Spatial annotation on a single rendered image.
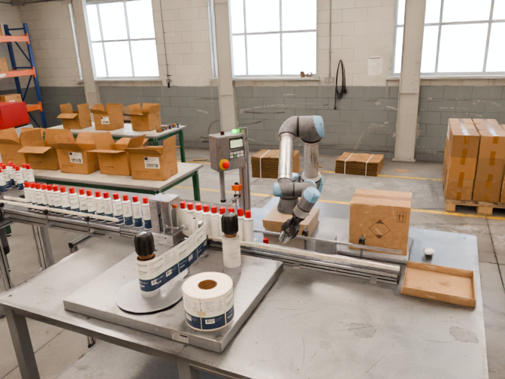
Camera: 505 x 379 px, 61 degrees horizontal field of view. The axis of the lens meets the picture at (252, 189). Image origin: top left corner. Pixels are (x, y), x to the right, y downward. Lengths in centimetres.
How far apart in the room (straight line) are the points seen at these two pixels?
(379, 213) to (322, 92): 551
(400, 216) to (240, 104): 619
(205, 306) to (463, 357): 95
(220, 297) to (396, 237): 106
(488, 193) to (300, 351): 405
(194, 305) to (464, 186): 417
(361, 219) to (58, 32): 901
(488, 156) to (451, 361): 379
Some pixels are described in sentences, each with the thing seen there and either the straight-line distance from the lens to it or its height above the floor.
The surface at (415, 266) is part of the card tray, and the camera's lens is 232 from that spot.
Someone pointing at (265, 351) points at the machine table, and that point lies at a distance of 173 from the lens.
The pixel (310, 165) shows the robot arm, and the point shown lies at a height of 125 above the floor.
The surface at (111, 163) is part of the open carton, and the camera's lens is 436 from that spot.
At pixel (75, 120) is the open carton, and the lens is 727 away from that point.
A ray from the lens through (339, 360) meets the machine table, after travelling 170.
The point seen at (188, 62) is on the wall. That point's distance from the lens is 863.
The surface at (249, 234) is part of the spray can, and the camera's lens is 233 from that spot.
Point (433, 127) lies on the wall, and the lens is 755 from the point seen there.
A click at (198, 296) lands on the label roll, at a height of 102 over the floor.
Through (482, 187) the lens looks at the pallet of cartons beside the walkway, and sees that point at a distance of 544.
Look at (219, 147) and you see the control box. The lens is 227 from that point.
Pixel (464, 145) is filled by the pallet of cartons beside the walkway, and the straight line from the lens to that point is 530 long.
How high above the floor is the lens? 192
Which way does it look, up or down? 19 degrees down
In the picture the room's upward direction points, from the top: 2 degrees counter-clockwise
